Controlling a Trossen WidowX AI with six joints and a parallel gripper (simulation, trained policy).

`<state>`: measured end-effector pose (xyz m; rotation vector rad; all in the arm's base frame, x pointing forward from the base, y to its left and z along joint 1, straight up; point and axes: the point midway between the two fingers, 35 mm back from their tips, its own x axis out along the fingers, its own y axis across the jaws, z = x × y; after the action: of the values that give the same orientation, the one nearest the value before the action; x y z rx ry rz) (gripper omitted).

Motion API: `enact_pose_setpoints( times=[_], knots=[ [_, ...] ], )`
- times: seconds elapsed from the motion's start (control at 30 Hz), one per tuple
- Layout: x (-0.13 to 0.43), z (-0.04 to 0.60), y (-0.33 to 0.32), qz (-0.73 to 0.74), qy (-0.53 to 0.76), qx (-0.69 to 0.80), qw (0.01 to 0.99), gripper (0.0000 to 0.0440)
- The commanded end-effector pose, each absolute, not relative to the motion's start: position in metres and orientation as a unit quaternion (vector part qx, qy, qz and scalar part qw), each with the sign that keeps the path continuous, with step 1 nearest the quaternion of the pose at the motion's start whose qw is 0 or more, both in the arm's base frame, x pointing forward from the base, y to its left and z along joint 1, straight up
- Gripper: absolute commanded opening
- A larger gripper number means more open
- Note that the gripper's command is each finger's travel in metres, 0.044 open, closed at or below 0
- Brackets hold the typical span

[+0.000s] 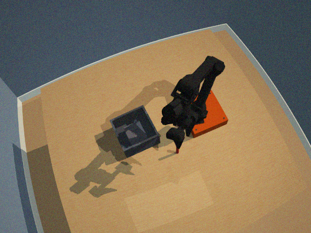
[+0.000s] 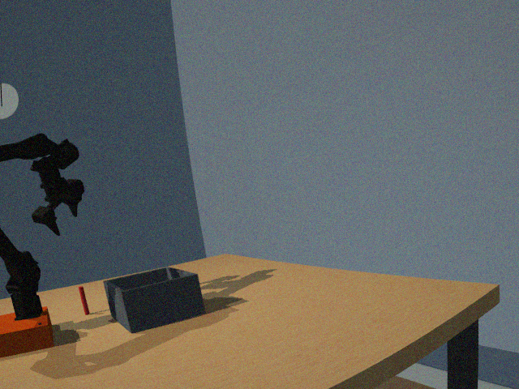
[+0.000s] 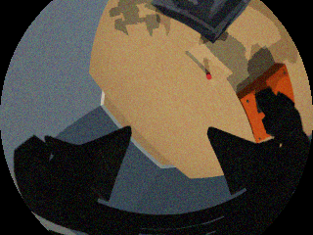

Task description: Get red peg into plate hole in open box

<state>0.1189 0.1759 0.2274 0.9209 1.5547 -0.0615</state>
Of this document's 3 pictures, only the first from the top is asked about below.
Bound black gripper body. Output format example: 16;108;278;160
166;110;198;142

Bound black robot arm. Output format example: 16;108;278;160
161;56;225;126

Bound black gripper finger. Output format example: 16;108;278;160
185;121;197;137
174;137;185;149

